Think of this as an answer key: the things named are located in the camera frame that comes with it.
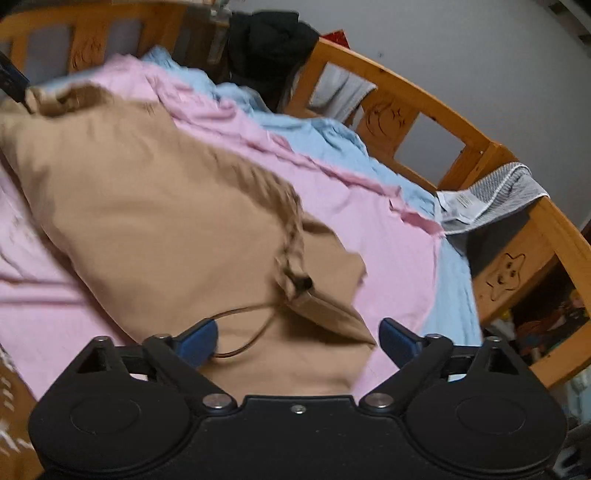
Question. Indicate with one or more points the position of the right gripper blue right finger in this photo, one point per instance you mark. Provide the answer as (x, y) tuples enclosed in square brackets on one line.
[(400, 344)]

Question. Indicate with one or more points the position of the red wall decoration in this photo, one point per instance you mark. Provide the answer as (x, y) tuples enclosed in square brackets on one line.
[(338, 37)]

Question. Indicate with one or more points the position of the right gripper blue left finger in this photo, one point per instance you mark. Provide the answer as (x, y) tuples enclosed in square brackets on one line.
[(196, 345)]

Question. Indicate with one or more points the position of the grey white striped cloth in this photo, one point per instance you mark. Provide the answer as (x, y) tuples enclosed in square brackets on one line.
[(339, 94)]

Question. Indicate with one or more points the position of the dark framed picture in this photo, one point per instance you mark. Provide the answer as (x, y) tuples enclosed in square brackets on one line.
[(543, 319)]

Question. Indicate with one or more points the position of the black garment on rail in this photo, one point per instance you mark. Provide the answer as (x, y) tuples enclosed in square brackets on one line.
[(265, 49)]

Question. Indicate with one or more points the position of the pink floral quilt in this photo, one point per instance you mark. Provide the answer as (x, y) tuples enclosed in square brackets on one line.
[(172, 207)]

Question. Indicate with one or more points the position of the grey mesh towel with label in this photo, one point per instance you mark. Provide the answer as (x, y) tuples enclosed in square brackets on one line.
[(500, 194)]

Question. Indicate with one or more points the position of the brown PF patterned blanket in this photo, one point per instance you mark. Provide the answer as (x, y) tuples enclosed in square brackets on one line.
[(18, 459)]

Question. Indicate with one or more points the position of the tan hooded zip jacket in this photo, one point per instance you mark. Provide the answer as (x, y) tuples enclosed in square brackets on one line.
[(166, 230)]

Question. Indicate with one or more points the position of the light blue bed sheet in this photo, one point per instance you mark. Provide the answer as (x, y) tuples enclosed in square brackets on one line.
[(414, 273)]

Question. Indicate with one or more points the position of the wooden bed frame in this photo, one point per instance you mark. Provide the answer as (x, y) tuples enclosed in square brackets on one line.
[(547, 238)]

